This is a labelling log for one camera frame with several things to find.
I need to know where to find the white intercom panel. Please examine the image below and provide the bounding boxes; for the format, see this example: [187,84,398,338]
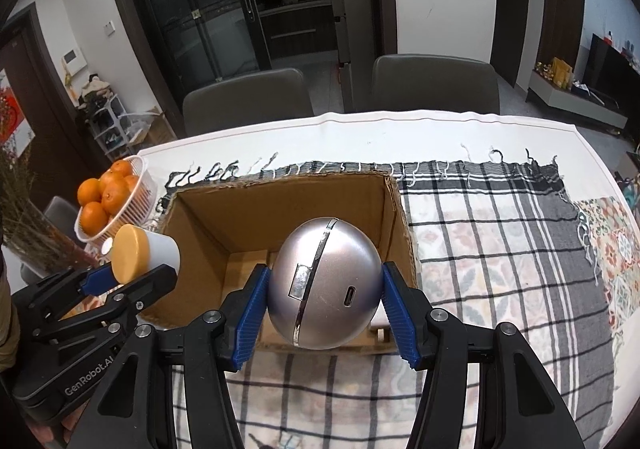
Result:
[61,49,83,76]

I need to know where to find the slatted wardrobe with gold handles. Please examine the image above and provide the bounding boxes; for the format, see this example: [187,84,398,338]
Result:
[542,0,586,95]

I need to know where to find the white plastic fruit basket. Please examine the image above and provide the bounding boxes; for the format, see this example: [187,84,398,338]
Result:
[74,155,158,244]

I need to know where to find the clear plastic storage box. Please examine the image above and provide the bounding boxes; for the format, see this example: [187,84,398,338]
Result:
[120,109,171,150]

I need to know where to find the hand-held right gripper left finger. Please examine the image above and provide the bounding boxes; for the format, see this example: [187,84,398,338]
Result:
[65,263,271,449]

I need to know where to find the purple dried flowers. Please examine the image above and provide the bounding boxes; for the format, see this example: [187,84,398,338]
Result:
[0,144,66,250]

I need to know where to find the glass vase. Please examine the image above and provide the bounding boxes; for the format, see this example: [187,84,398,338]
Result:
[2,226,96,275]

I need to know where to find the grey dining chair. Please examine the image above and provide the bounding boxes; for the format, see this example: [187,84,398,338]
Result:
[182,68,315,137]
[45,196,81,235]
[371,54,501,116]

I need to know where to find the dark sliding glass door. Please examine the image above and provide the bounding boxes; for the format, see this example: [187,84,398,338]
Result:
[102,0,396,130]

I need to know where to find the white jar with yellow lid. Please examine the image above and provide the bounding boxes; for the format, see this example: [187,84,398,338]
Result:
[111,224,181,286]

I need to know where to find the grey white plaid cloth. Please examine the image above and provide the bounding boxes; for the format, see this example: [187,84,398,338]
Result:
[160,156,618,449]

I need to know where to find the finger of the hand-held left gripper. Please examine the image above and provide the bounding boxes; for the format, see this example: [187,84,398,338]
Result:
[35,264,179,345]
[11,263,121,325]

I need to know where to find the dark wooden door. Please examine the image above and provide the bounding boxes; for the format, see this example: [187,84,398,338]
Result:
[0,4,83,210]

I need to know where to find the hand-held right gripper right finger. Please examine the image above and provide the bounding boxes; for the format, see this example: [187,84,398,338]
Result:
[382,261,586,449]

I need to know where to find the yellow boxes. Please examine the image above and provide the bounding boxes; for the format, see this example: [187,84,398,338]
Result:
[550,58,573,90]

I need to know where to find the grey television cabinet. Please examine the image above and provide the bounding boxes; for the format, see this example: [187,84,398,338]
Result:
[525,69,628,132]

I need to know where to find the red wall decoration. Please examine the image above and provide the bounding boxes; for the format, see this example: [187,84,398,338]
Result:
[0,84,31,155]

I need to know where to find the dark hallway door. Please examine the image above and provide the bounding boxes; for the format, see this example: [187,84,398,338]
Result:
[495,0,531,89]

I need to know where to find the person's left hand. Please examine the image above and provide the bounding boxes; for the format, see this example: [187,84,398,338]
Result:
[27,409,71,449]

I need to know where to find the brown cardboard box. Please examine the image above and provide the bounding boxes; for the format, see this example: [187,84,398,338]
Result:
[134,170,418,355]

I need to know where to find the silver refrigerator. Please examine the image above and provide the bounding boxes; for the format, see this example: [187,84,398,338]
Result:
[320,0,373,112]

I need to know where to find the black television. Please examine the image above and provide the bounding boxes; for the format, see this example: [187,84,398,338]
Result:
[582,33,640,115]

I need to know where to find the silver egg-shaped device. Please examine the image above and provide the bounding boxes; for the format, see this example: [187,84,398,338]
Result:
[266,216,386,350]

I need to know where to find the colourful tile-print cloth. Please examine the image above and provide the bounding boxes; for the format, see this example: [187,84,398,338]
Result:
[575,196,640,330]

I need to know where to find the white shoe rack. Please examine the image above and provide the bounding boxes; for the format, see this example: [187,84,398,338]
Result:
[75,79,126,162]

